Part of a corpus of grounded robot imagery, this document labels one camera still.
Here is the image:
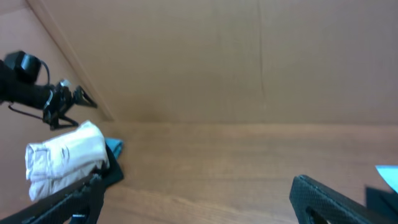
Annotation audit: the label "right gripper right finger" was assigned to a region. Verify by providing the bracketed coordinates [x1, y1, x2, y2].
[289, 175, 397, 224]

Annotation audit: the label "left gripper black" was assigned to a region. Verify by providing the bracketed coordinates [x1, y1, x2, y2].
[42, 80, 98, 130]

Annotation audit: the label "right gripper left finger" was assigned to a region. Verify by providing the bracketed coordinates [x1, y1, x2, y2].
[1, 174, 105, 224]

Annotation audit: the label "beige khaki shorts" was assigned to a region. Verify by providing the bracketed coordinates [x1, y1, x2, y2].
[25, 121, 109, 202]

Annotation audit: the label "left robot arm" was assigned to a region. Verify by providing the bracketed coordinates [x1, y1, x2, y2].
[1, 50, 98, 131]

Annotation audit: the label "folded black garment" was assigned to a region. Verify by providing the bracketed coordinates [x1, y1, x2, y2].
[94, 144, 124, 189]

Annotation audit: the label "folded blue denim jeans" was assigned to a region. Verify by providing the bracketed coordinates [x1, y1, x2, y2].
[104, 138, 124, 159]

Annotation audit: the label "black garment right pile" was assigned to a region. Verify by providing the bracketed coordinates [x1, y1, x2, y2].
[365, 187, 398, 221]

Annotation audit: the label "light blue t-shirt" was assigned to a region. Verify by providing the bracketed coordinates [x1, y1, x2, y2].
[376, 165, 398, 193]

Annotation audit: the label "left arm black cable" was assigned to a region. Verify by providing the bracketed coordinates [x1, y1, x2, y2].
[7, 58, 52, 122]

